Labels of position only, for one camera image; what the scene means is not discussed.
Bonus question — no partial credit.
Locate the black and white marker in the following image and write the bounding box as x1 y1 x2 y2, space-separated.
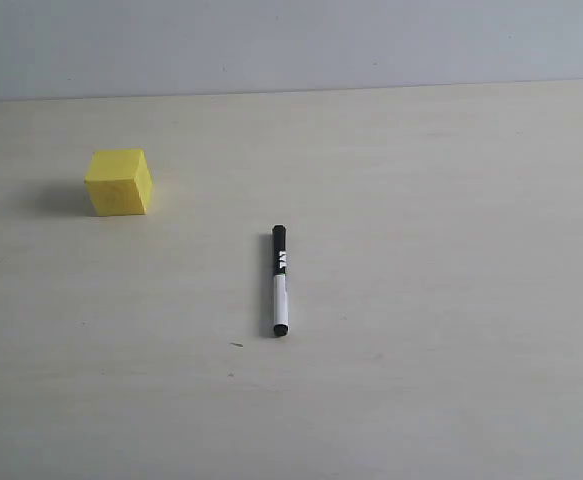
272 225 289 337

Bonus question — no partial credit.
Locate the yellow foam cube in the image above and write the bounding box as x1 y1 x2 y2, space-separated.
84 148 154 217

